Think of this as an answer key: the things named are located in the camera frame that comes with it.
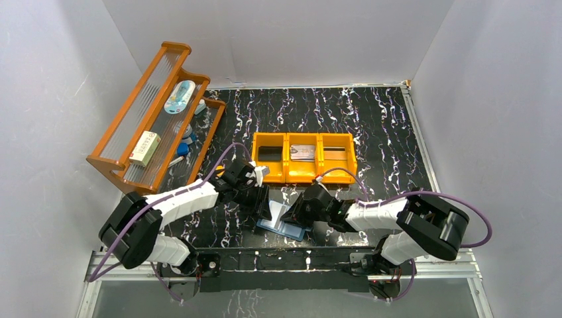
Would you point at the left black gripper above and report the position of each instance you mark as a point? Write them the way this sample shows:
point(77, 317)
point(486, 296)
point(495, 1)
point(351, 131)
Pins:
point(258, 198)

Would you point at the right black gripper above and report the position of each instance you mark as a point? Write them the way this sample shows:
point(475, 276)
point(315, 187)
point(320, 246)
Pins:
point(305, 211)

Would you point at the grey striped card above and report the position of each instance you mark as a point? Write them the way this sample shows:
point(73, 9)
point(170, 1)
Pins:
point(276, 210)

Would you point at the blue card holder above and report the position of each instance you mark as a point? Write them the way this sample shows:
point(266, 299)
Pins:
point(286, 230)

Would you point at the yellow three-compartment bin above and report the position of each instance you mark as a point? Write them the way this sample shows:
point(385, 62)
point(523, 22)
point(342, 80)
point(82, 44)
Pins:
point(295, 172)

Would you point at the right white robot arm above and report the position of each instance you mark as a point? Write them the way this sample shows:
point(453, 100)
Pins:
point(422, 224)

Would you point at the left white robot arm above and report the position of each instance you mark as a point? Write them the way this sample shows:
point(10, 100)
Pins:
point(133, 233)

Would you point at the silver cards in bin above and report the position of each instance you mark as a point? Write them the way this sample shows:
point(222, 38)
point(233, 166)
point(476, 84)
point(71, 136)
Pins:
point(302, 152)

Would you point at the white pen on shelf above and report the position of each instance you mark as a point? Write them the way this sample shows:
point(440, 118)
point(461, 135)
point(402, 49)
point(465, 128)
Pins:
point(176, 161)

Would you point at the small grey blue item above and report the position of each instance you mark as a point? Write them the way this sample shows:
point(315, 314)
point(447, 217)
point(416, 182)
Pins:
point(201, 106)

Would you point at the orange wooden shelf rack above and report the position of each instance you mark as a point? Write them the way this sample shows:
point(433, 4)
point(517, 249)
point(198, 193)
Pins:
point(143, 110)

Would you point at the white red small box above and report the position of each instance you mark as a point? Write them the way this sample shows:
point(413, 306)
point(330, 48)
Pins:
point(145, 148)

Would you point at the light blue oval case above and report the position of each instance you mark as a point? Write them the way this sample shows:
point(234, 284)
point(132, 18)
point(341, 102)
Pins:
point(179, 97)

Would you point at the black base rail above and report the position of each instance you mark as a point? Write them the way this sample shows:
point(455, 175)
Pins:
point(309, 268)

